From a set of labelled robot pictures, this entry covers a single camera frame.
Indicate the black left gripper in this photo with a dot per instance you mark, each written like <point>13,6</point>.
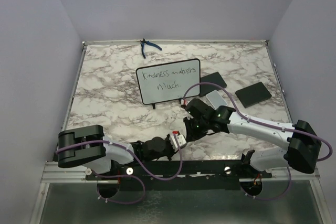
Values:
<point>172,151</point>

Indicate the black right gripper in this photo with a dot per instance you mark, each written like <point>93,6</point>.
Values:
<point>191,135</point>

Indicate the black rectangular eraser block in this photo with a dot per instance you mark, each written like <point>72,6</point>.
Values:
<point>215,78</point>

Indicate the black framed whiteboard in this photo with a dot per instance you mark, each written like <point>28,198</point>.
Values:
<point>169,81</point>

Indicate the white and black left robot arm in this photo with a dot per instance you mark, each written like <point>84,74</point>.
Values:
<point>89,147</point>

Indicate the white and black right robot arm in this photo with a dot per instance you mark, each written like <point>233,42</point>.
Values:
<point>296,145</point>

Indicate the black flat pad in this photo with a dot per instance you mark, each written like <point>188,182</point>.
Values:
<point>253,94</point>

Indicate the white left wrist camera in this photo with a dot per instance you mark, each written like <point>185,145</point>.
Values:
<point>177,140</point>

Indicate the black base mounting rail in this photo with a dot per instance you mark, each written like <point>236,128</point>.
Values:
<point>194,175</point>

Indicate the aluminium frame profile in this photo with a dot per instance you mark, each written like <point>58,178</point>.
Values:
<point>52,174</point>

